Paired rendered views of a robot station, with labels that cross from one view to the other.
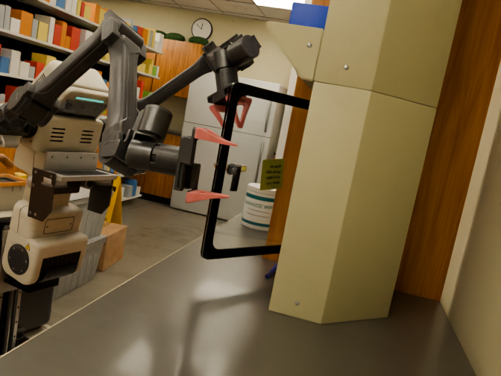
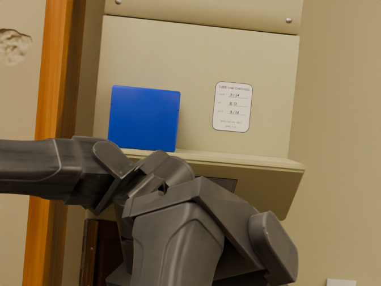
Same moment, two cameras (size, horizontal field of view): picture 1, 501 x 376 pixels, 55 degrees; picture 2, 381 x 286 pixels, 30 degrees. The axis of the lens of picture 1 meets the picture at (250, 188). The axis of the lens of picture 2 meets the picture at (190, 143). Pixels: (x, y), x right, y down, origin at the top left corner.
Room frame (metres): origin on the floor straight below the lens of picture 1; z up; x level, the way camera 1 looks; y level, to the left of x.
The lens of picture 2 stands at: (1.46, 0.98, 1.58)
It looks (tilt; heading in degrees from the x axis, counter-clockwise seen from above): 3 degrees down; 252
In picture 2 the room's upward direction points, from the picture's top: 5 degrees clockwise
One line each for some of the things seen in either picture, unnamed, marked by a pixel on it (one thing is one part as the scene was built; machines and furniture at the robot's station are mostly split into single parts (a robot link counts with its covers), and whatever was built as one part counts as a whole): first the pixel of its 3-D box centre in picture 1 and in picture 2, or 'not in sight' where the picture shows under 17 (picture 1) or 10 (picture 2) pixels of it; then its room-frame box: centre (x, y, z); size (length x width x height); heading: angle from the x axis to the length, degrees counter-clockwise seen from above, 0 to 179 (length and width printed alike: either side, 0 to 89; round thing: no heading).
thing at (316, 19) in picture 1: (312, 28); (143, 118); (1.20, -0.08, 1.56); 0.10 x 0.10 x 0.09; 78
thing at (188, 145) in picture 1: (212, 148); not in sight; (0.90, 0.08, 1.25); 0.09 x 0.07 x 0.07; 79
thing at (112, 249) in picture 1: (97, 243); not in sight; (3.68, 1.11, 0.14); 0.41 x 0.32 x 0.28; 174
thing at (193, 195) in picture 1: (206, 185); not in sight; (0.90, 0.08, 1.18); 0.09 x 0.07 x 0.07; 79
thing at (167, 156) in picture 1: (174, 160); not in sight; (0.92, 0.15, 1.21); 0.07 x 0.07 x 0.10; 79
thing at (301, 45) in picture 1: (300, 63); (191, 184); (1.12, -0.06, 1.46); 0.32 x 0.11 x 0.10; 168
